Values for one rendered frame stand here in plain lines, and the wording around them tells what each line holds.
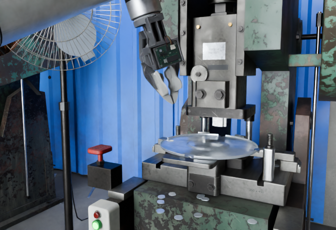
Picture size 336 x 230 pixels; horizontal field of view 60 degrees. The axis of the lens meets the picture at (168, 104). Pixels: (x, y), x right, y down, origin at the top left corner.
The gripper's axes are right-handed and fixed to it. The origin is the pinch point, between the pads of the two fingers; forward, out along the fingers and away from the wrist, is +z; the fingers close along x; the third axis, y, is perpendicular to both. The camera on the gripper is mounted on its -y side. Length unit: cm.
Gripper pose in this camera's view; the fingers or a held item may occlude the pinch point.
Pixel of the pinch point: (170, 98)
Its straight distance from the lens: 72.6
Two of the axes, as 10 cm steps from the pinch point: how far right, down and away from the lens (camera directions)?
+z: 3.0, 9.3, 2.1
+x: 8.9, -3.5, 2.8
